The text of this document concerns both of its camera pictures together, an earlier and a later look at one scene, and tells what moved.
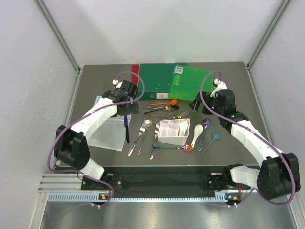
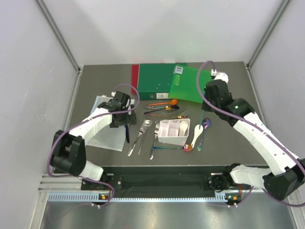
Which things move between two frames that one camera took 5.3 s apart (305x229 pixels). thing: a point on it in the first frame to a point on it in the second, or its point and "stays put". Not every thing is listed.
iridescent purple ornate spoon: (206, 123) stays put
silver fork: (142, 129) stays put
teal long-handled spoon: (216, 135) to (202, 119)
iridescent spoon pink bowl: (186, 148) stays put
